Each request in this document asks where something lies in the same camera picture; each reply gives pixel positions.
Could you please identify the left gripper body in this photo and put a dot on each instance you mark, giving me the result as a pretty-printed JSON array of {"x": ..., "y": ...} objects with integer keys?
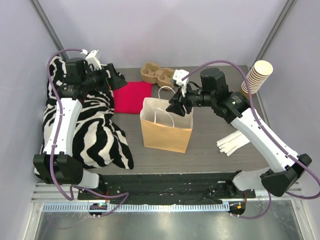
[{"x": 110, "y": 78}]

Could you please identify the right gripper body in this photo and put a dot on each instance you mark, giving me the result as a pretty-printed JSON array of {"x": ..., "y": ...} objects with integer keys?
[{"x": 182, "y": 100}]

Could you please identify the brown paper bag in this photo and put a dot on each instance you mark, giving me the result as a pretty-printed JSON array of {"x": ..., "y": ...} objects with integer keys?
[{"x": 164, "y": 130}]

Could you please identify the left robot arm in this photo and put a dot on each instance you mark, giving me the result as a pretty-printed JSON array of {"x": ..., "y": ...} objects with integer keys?
[{"x": 56, "y": 164}]

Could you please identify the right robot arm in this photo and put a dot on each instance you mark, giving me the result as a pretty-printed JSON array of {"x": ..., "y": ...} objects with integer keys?
[{"x": 285, "y": 166}]

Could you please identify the pink folded cloth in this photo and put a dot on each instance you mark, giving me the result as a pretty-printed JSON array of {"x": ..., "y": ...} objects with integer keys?
[{"x": 129, "y": 99}]

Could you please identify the cardboard cup carrier tray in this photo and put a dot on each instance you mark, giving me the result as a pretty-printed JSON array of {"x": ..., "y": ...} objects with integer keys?
[{"x": 154, "y": 74}]

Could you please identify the zebra print pillow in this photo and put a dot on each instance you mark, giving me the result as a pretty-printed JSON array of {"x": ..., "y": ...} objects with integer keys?
[{"x": 97, "y": 140}]

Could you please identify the stack of paper cups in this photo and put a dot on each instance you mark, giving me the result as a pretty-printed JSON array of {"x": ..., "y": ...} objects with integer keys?
[{"x": 258, "y": 74}]

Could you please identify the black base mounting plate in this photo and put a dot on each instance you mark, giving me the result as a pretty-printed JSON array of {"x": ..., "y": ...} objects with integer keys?
[{"x": 175, "y": 189}]

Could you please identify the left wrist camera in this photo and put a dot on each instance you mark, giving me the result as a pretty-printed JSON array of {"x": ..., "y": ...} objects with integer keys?
[{"x": 92, "y": 58}]

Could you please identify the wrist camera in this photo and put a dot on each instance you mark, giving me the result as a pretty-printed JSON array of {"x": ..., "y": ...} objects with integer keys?
[
  {"x": 92, "y": 58},
  {"x": 180, "y": 80}
]

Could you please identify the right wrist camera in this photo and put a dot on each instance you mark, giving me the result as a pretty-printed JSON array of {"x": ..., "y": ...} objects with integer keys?
[{"x": 180, "y": 80}]

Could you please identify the white cable duct strip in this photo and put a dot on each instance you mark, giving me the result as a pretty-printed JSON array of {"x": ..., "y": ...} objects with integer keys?
[{"x": 92, "y": 207}]

